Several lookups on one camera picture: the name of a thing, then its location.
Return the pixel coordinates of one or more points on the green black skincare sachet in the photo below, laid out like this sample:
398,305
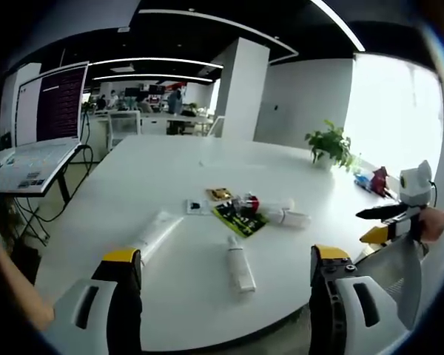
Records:
244,223

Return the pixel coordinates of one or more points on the red toy figure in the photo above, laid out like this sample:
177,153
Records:
380,181

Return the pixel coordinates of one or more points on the slim white skincare tube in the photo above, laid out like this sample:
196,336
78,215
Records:
277,204

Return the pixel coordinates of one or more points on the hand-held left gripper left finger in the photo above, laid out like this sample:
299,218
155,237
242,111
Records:
126,314

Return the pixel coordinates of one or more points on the blue white packet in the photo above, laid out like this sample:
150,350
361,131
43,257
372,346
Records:
362,180

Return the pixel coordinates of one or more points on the white square column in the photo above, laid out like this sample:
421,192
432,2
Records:
244,88

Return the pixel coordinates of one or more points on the person's right hand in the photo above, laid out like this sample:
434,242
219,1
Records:
436,223

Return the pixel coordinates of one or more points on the black laptop stand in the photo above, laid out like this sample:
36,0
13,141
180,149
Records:
64,185

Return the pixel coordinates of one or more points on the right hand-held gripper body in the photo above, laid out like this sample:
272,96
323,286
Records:
416,188

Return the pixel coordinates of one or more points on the large white skincare tube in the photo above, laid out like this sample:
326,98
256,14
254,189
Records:
160,231

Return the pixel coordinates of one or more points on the clear red-capped skincare bottle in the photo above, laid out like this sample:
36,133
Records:
246,202

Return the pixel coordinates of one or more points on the white cylindrical skincare bottle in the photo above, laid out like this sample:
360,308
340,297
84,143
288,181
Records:
294,219

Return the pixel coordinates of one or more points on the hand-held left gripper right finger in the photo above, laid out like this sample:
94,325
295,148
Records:
329,318

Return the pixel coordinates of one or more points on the gold skincare sachet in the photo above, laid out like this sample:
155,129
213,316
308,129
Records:
218,194

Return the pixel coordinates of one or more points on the green plant in white pot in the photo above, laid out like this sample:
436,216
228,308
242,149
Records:
329,146

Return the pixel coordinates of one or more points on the long white office desk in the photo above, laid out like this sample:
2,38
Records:
177,124

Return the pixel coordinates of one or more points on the white office chair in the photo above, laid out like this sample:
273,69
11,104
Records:
124,127

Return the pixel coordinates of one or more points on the white black skincare sachet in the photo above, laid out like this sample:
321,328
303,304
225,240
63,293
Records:
197,207

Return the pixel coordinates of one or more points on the open white laptop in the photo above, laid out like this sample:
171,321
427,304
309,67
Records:
48,122

